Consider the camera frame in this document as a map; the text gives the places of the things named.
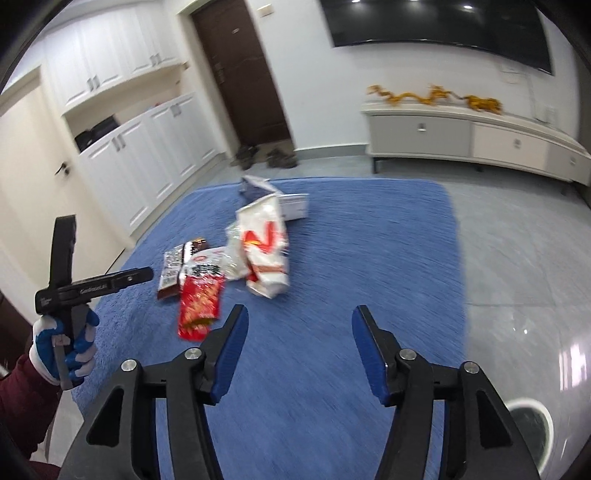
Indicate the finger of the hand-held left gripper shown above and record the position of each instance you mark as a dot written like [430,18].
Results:
[134,277]

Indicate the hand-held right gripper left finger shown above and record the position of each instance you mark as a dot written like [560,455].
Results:
[231,350]

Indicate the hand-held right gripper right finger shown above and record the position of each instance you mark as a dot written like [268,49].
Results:
[369,355]

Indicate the dark brown wrapper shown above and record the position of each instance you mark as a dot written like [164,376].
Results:
[171,272]

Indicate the red snack packet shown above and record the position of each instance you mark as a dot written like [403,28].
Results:
[198,304]

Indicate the clear plastic wrapper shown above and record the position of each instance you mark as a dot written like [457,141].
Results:
[234,258]

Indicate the white paper bag red print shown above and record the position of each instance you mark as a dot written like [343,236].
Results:
[265,244]

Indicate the blue packet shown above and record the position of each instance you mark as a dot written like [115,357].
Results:
[256,185]

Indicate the small white box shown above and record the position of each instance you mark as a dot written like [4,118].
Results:
[295,207]

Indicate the white trash bin black liner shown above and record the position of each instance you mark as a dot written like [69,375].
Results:
[531,429]

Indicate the person's left forearm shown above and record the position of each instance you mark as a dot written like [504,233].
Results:
[23,415]

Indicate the person's left hand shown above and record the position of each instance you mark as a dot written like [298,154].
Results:
[44,344]

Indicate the blue fleece blanket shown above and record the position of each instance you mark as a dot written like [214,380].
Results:
[323,277]

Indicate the white interior door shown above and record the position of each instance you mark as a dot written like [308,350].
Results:
[27,161]

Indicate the white base cabinet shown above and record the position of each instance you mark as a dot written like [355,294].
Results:
[138,161]

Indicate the black box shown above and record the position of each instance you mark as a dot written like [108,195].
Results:
[87,141]
[106,127]

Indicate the pair of brown shoes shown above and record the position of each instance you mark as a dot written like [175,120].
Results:
[281,158]
[244,156]

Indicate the brown entrance door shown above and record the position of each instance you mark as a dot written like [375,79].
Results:
[240,83]

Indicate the white television cabinet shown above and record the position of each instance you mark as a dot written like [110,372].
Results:
[425,134]

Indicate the golden dragon figurine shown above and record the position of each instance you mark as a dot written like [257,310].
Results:
[401,98]

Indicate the golden tiger figurine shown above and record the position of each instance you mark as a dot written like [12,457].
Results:
[482,104]

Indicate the white wall cabinet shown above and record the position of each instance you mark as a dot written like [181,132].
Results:
[106,55]

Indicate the wall light switch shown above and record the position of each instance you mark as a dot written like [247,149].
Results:
[265,10]

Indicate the black wall television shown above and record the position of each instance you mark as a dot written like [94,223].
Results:
[438,23]

